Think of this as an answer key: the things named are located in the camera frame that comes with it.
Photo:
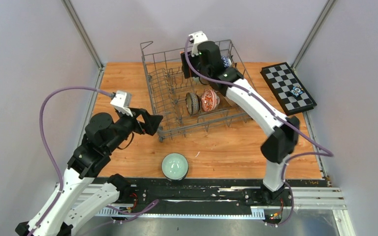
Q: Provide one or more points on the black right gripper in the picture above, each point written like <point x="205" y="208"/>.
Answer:
<point x="185" y="68"/>

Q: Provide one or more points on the blue zigzag pattern bowl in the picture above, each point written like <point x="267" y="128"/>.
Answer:
<point x="227" y="62"/>

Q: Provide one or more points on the right aluminium frame post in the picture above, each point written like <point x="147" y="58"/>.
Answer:
<point x="323" y="15"/>

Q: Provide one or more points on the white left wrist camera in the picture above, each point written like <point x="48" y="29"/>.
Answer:
<point x="121" y="102"/>

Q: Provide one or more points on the black white checkerboard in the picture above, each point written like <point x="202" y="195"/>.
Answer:
<point x="280" y="78"/>

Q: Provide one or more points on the aluminium frame post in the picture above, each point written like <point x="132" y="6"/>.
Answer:
<point x="82" y="33"/>
<point x="323" y="15"/>

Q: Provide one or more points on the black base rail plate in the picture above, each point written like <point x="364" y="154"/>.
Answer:
<point x="213" y="198"/>

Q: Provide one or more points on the grey wire dish rack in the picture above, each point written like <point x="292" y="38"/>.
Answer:
<point x="168" y="87"/>

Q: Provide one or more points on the left aluminium frame post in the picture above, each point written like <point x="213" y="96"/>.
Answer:
<point x="82" y="33"/>

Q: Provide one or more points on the black bowl pale green inside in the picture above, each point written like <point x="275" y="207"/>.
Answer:
<point x="175" y="167"/>

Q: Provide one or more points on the black bowl beige inside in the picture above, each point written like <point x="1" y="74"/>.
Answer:
<point x="192" y="103"/>

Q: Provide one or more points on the orange floral pattern bowl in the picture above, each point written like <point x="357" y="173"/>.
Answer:
<point x="209" y="100"/>

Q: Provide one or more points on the small blue owl figure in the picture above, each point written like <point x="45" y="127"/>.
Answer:
<point x="297" y="91"/>

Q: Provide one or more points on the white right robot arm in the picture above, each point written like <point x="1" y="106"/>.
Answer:
<point x="281" y="131"/>

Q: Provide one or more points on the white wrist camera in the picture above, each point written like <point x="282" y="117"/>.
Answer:
<point x="196" y="39"/>
<point x="121" y="102"/>

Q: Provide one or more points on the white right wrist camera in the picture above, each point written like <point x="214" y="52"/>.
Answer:
<point x="196" y="39"/>

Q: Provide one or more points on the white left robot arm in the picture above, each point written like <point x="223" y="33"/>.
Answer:
<point x="102" y="136"/>

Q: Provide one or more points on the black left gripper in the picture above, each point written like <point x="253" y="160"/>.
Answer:
<point x="151" y="123"/>

